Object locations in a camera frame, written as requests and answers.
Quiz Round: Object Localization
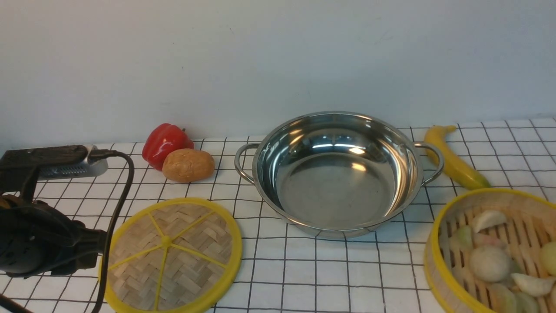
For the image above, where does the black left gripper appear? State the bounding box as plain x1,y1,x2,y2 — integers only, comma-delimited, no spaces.
0,194,107,278

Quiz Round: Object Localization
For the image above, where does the woven bamboo steamer lid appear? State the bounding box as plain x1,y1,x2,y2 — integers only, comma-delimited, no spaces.
104,198,243,313

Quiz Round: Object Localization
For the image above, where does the bamboo steamer basket yellow rim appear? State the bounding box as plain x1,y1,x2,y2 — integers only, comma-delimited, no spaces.
424,188,556,313

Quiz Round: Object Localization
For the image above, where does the stainless steel pot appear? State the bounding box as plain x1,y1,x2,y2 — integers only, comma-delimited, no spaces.
234,111,444,239

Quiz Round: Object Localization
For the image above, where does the red bell pepper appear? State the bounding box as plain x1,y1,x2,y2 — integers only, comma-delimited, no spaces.
142,123,195,172

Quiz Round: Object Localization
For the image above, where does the brown potato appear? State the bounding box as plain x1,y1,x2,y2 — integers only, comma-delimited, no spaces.
162,148,215,183

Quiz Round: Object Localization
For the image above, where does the yellow banana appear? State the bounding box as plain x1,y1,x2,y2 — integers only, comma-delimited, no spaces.
424,125,492,190

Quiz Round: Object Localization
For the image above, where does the pale green dumpling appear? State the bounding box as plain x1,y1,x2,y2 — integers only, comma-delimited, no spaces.
453,225,474,251

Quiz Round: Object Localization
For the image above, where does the pink dumpling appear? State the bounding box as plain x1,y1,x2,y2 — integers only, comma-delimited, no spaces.
473,233,507,250

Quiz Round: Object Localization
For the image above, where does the white crescent dumpling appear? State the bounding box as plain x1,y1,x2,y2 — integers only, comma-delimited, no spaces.
471,210,508,233

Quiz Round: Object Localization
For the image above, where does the round white bun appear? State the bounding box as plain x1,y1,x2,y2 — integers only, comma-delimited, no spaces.
469,246,512,283

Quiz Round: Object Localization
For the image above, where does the green dumpling front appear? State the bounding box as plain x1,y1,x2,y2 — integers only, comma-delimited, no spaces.
489,284,540,313

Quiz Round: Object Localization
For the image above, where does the white dumpling front right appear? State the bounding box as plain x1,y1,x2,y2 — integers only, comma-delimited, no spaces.
510,273,556,297

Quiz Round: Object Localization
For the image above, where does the pale yellow bun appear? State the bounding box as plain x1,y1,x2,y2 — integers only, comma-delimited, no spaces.
539,241,556,276

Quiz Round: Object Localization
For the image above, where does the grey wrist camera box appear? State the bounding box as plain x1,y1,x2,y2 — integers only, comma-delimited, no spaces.
36,145,109,181

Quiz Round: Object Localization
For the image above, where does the black camera cable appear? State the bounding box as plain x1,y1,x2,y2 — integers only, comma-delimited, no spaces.
89,150,135,313

